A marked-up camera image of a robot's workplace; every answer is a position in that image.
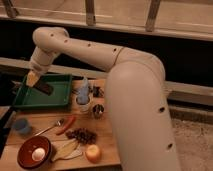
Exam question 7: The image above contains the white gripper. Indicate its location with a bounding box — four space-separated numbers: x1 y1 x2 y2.
26 61 49 87

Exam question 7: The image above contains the black rectangular eraser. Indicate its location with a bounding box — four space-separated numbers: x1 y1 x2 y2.
34 80 54 96

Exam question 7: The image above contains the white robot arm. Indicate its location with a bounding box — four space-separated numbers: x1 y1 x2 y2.
30 27 182 171

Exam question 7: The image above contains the blue plastic cup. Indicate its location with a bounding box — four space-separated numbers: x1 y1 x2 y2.
12 118 31 135

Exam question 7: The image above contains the white cup with blue cloth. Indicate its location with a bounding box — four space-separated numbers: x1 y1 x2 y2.
76 77 91 114

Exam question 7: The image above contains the green plastic tray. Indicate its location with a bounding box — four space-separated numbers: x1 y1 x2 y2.
13 74 72 110

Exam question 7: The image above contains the silver fork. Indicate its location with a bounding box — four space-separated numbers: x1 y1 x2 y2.
35 119 64 136

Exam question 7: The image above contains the red chili pepper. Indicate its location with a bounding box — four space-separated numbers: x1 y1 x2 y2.
56 116 76 135

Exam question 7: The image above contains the small black clip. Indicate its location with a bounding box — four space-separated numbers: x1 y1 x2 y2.
93 87 104 98

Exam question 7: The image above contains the small dark round jar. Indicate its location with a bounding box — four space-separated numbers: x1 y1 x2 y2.
92 104 104 119

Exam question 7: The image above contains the wooden cutting board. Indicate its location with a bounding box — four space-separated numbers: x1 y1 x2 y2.
0 77 122 171

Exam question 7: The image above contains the white egg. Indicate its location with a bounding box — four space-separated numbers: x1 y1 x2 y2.
32 148 45 161

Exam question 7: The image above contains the dark grape bunch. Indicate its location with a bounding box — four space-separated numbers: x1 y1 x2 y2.
65 128 97 144

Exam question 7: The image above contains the pale wooden spatula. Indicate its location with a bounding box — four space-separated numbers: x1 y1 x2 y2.
51 139 82 162

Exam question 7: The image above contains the brown bowl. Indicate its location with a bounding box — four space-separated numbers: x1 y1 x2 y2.
17 136 52 170

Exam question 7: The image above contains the yellow red apple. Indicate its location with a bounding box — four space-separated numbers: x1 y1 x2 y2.
85 144 101 163

